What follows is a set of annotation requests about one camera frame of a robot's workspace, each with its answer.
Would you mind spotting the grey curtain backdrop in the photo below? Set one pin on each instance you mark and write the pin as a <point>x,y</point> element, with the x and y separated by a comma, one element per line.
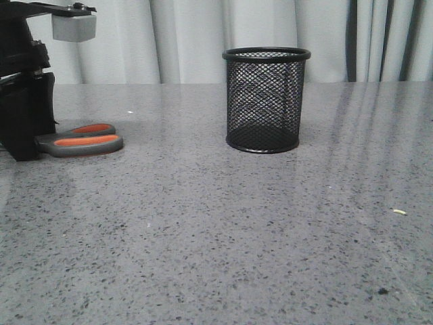
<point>183,41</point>

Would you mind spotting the grey and orange scissors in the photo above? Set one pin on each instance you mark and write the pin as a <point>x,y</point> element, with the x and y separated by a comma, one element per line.
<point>83,141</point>

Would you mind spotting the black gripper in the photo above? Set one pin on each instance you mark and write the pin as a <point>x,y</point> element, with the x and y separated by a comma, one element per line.
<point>27,100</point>

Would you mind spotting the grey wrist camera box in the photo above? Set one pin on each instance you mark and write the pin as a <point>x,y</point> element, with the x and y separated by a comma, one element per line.
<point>73,29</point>

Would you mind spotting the black mesh pen bucket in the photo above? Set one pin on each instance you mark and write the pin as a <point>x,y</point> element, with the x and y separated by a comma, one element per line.
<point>264,97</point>

